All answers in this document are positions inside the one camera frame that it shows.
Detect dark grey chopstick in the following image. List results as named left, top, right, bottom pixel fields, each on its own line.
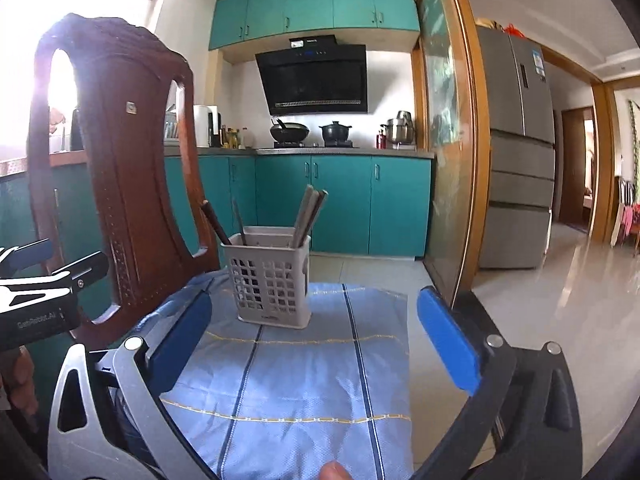
left=298, top=190, right=328, bottom=246

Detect light wooden chopstick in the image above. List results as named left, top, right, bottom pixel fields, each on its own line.
left=292, top=188, right=320, bottom=248

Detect teal lower kitchen cabinets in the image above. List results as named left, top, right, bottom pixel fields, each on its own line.
left=0, top=152, right=434, bottom=281

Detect teal kitchen cabinets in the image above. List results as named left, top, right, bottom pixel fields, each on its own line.
left=0, top=152, right=434, bottom=281
left=208, top=0, right=420, bottom=50

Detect teal upper kitchen cabinets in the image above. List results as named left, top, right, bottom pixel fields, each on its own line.
left=208, top=0, right=420, bottom=50

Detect person's left hand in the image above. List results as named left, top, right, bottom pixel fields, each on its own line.
left=2, top=346, right=38, bottom=416

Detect person's right hand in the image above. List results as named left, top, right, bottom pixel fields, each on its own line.
left=319, top=462, right=352, bottom=480

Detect carved wooden chair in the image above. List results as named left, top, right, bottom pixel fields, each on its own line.
left=26, top=14, right=220, bottom=350

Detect blue checked tablecloth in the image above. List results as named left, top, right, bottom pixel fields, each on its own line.
left=160, top=271, right=412, bottom=479

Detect white plastic utensil basket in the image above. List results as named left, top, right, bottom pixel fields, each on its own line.
left=221, top=226, right=311, bottom=330

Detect white electric kettle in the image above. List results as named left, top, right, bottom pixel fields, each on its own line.
left=193, top=105, right=220, bottom=148

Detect black wok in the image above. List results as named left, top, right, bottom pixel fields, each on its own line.
left=270, top=119, right=309, bottom=144

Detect steel pressure cooker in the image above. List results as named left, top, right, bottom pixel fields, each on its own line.
left=381, top=110, right=416, bottom=146

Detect black cooking pot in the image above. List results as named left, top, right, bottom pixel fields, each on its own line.
left=320, top=122, right=350, bottom=143

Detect silver multi-door refrigerator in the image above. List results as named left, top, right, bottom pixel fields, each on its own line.
left=477, top=26, right=555, bottom=270

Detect black range hood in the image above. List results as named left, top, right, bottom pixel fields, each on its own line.
left=255, top=36, right=368, bottom=116

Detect wooden glass sliding door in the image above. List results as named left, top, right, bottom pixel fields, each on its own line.
left=411, top=0, right=490, bottom=307

